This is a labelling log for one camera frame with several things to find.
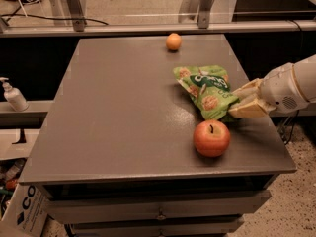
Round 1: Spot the red apple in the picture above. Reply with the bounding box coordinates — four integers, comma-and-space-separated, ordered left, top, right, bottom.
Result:
194, 119, 230, 157

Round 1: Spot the black cable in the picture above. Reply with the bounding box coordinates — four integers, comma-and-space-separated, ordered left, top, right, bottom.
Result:
0, 0, 110, 26

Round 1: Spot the grey drawer cabinet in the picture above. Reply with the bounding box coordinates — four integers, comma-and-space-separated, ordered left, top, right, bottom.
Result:
20, 35, 295, 237

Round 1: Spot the white pump dispenser bottle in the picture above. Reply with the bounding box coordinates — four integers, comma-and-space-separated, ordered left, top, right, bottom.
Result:
0, 77, 29, 112

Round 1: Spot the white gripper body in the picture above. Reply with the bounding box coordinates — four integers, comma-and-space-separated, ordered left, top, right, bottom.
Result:
260, 62, 310, 114

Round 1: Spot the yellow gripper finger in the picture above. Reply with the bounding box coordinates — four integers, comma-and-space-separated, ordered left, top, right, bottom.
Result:
233, 78, 262, 100
228, 99, 275, 119

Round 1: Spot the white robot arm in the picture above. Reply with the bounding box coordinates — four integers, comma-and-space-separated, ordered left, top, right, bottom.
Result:
228, 55, 316, 119

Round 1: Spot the small orange fruit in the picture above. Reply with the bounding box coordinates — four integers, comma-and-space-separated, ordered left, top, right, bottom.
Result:
166, 33, 182, 51

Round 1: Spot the green rice chip bag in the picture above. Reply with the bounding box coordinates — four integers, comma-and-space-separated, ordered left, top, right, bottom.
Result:
173, 65, 239, 120

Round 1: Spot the grey metal railing frame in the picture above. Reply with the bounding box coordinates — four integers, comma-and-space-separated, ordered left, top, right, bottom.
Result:
0, 0, 316, 36

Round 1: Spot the white cardboard box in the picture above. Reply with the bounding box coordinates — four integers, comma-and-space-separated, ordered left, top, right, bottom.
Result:
0, 185, 47, 237

